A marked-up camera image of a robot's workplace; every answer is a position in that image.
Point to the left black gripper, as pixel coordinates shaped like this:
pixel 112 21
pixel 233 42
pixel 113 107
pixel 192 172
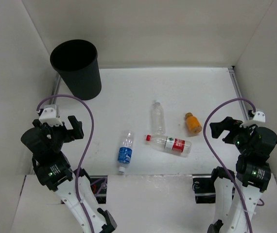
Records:
pixel 65 129

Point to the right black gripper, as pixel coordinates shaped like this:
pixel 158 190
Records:
pixel 228 124

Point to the orange juice bottle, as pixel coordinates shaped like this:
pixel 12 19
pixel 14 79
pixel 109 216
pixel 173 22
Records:
pixel 192 123

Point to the clear unlabelled plastic bottle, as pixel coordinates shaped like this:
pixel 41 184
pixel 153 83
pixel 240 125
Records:
pixel 157 118

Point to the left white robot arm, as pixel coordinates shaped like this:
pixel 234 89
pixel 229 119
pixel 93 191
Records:
pixel 53 170

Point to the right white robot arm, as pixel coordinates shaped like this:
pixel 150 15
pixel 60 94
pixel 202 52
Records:
pixel 238 193

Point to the black plastic waste bin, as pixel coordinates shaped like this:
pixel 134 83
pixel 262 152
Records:
pixel 76 61

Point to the blue-label clear bottle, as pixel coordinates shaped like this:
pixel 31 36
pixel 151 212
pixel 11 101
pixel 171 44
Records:
pixel 125 150

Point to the red-capped red-label bottle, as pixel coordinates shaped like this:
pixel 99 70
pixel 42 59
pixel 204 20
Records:
pixel 169 144

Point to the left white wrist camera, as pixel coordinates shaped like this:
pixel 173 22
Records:
pixel 50 115

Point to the right aluminium frame rail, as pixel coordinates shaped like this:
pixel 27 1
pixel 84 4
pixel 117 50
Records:
pixel 238 92

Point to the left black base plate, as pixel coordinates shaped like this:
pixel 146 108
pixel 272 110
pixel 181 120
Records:
pixel 98 186

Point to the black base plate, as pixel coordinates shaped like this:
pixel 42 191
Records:
pixel 98 186
pixel 203 188

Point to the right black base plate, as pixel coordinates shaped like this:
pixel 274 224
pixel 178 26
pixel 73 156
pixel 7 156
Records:
pixel 203 188

